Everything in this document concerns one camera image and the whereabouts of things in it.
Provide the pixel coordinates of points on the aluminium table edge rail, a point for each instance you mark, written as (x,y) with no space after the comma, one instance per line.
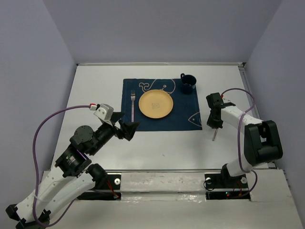
(238,64)

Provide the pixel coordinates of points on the knife with pink handle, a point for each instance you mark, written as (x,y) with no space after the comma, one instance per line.
(215,134)

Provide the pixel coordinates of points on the yellow round plate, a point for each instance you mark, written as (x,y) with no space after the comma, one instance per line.
(155,104)

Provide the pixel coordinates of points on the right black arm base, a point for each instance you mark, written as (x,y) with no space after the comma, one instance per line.
(218,188)

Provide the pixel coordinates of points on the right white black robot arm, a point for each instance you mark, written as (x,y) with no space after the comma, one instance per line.
(258,141)

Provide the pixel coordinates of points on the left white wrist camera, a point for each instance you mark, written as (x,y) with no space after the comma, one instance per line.
(104,113)

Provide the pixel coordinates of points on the dark blue mug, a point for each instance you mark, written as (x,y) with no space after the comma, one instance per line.
(188,83)

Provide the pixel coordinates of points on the fork with pink handle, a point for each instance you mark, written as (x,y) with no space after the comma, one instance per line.
(132,106)

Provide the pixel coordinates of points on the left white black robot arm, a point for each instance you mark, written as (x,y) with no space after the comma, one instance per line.
(72,174)

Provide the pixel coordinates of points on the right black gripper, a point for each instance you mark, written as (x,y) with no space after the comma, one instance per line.
(213,124)

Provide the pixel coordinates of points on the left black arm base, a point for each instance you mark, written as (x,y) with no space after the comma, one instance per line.
(108,191)

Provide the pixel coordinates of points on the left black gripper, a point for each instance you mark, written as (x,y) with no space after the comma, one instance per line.
(129,129)

